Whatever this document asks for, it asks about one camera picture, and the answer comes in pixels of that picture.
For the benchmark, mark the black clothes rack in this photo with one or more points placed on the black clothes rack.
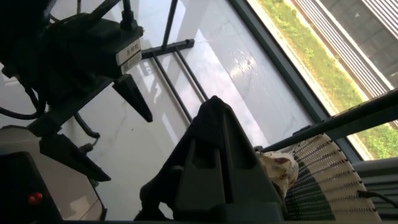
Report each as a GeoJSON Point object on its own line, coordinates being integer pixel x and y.
{"type": "Point", "coordinates": [357, 115]}

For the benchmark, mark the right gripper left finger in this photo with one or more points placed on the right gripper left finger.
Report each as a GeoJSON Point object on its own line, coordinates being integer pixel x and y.
{"type": "Point", "coordinates": [202, 186]}

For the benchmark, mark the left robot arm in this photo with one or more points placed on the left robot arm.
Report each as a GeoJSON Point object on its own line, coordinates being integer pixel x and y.
{"type": "Point", "coordinates": [18, 31]}

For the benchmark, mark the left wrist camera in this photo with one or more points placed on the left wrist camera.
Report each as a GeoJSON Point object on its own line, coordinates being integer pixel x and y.
{"type": "Point", "coordinates": [93, 46]}

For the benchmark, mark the cream printed garment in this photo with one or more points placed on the cream printed garment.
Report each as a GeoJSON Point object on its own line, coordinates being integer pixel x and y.
{"type": "Point", "coordinates": [276, 171]}

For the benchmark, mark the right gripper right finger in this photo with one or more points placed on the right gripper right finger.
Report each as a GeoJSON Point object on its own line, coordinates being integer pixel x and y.
{"type": "Point", "coordinates": [252, 183]}

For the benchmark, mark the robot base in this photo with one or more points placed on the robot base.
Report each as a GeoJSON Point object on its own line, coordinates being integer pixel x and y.
{"type": "Point", "coordinates": [62, 186]}

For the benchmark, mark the white laundry basket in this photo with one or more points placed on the white laundry basket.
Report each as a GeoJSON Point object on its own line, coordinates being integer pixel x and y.
{"type": "Point", "coordinates": [326, 174]}

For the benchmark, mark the black garment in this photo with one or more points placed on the black garment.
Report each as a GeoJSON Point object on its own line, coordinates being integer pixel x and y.
{"type": "Point", "coordinates": [208, 124]}

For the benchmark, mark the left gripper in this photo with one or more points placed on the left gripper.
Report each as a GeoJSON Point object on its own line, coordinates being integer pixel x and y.
{"type": "Point", "coordinates": [71, 93]}

